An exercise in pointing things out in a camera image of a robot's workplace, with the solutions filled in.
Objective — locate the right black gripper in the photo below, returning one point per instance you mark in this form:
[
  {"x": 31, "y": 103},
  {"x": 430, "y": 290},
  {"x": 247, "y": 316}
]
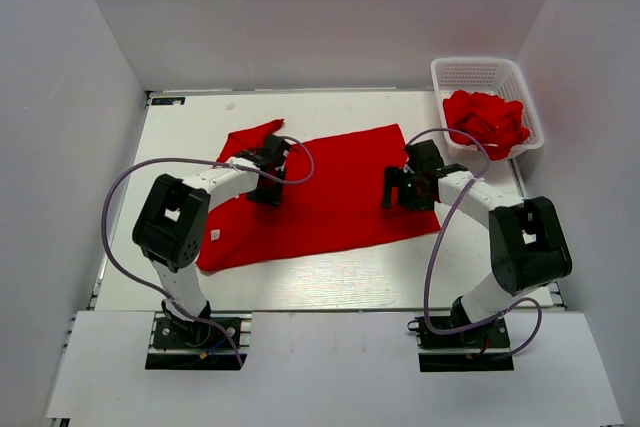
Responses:
[{"x": 396, "y": 177}]

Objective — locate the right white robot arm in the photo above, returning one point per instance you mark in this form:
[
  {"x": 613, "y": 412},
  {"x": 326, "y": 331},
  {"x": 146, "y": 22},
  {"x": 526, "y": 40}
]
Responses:
[{"x": 527, "y": 246}]

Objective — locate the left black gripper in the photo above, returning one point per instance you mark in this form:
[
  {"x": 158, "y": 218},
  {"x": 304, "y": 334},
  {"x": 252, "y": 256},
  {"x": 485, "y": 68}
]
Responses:
[{"x": 269, "y": 198}]

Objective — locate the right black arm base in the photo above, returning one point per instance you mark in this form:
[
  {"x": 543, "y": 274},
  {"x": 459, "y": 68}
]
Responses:
[{"x": 485, "y": 349}]

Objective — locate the white plastic basket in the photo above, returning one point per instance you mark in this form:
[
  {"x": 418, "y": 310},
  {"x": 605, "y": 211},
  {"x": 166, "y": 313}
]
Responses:
[{"x": 491, "y": 76}]

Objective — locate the red t shirt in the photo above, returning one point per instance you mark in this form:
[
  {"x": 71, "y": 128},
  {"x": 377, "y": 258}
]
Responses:
[{"x": 338, "y": 209}]

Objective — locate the red t shirts pile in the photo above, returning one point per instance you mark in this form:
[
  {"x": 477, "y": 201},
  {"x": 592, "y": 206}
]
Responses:
[{"x": 494, "y": 122}]

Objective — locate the black table label sticker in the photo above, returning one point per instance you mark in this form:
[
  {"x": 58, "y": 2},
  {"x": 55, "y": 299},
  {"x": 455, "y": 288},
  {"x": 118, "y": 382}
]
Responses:
[{"x": 168, "y": 101}]

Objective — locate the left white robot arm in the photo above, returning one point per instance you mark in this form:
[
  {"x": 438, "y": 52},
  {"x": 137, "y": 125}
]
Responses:
[{"x": 170, "y": 228}]

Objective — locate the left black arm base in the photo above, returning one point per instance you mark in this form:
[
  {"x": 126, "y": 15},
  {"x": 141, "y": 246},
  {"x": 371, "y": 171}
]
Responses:
[{"x": 177, "y": 347}]

